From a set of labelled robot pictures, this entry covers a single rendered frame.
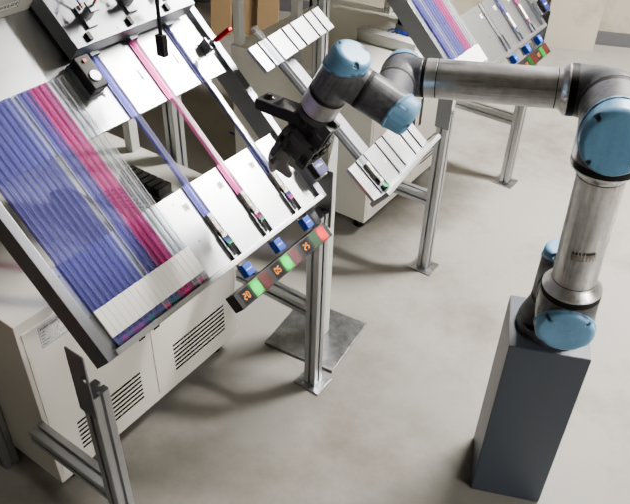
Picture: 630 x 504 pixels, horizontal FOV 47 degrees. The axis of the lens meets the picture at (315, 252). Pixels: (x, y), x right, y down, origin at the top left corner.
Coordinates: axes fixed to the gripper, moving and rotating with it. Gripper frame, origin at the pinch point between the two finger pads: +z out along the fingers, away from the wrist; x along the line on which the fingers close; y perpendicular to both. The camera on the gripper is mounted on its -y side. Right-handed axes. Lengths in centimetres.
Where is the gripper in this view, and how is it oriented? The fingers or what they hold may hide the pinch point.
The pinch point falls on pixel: (272, 165)
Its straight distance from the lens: 155.0
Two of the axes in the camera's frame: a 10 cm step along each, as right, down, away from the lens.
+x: 5.8, -4.9, 6.5
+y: 7.0, 7.0, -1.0
